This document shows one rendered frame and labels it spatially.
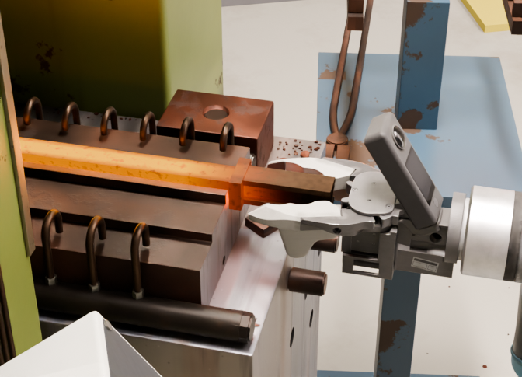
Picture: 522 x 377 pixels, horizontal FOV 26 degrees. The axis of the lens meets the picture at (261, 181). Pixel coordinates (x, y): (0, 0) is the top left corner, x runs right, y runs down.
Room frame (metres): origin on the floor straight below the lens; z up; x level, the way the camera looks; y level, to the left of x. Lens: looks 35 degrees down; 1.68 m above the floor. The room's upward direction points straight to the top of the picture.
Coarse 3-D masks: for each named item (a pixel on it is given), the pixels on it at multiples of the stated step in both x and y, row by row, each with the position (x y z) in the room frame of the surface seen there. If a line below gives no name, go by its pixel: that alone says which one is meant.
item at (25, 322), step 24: (0, 96) 0.79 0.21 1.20; (0, 120) 0.78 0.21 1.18; (0, 144) 0.78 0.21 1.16; (0, 168) 0.77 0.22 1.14; (0, 192) 0.76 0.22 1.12; (0, 216) 0.76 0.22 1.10; (0, 240) 0.75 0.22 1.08; (24, 240) 0.79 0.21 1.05; (24, 264) 0.78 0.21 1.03; (24, 288) 0.78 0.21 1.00; (24, 312) 0.77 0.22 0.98; (24, 336) 0.76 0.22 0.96
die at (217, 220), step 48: (96, 144) 1.03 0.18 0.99; (144, 144) 1.03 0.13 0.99; (192, 144) 1.03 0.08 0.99; (48, 192) 0.94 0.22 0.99; (96, 192) 0.94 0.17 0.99; (144, 192) 0.94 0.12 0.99; (192, 192) 0.93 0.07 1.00; (96, 240) 0.88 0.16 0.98; (192, 240) 0.88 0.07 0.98; (144, 288) 0.84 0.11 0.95; (192, 288) 0.83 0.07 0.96
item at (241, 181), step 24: (24, 144) 1.01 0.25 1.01; (48, 144) 1.01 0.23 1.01; (96, 168) 0.97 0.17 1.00; (120, 168) 0.96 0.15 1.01; (144, 168) 0.96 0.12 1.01; (168, 168) 0.96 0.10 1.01; (192, 168) 0.96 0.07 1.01; (216, 168) 0.96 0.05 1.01; (240, 168) 0.95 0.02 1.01; (264, 168) 0.95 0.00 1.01; (240, 192) 0.92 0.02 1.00; (264, 192) 0.94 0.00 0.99; (288, 192) 0.93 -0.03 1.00; (312, 192) 0.92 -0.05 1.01
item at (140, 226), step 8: (144, 224) 0.85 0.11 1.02; (136, 232) 0.84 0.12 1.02; (144, 232) 0.86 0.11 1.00; (136, 240) 0.83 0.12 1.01; (144, 240) 0.86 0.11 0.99; (136, 248) 0.83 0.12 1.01; (136, 256) 0.83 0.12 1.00; (136, 264) 0.83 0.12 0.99; (136, 272) 0.83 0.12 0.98; (136, 280) 0.83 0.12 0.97; (136, 288) 0.83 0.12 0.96; (136, 296) 0.83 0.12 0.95
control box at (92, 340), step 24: (96, 312) 0.53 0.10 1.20; (72, 336) 0.51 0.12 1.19; (96, 336) 0.51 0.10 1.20; (120, 336) 0.53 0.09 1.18; (24, 360) 0.51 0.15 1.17; (48, 360) 0.50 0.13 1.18; (72, 360) 0.49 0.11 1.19; (96, 360) 0.49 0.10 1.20; (120, 360) 0.50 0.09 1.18; (144, 360) 0.53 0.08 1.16
